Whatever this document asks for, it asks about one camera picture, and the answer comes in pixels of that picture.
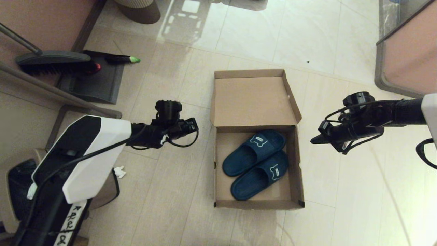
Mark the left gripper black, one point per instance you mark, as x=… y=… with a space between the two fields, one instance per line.
x=169 y=116

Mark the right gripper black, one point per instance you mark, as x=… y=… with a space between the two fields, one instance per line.
x=355 y=126

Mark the navy blue slipper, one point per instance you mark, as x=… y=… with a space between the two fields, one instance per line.
x=239 y=160
x=249 y=184

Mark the brown cardboard shoe box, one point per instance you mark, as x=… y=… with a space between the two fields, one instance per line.
x=252 y=102

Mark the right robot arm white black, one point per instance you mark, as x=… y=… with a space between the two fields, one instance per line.
x=406 y=111

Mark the crumpled white tissue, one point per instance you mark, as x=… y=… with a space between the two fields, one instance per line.
x=120 y=172

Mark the black stick green tip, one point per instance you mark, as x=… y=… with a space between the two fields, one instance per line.
x=119 y=59

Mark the dark grey dustpan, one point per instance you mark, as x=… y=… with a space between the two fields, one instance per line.
x=99 y=85

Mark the brown plastic trash bin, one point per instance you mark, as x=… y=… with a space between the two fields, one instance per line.
x=106 y=191

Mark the grey metal furniture leg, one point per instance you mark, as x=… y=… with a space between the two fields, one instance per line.
x=51 y=90

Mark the grey broom black bristles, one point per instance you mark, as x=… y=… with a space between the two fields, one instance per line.
x=51 y=58

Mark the white tissue in bin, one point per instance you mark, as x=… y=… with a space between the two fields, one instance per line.
x=31 y=193

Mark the pink panel grey frame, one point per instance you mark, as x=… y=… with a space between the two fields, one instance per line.
x=409 y=54

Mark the pink panel dark frame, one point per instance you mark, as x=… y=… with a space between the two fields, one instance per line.
x=44 y=20

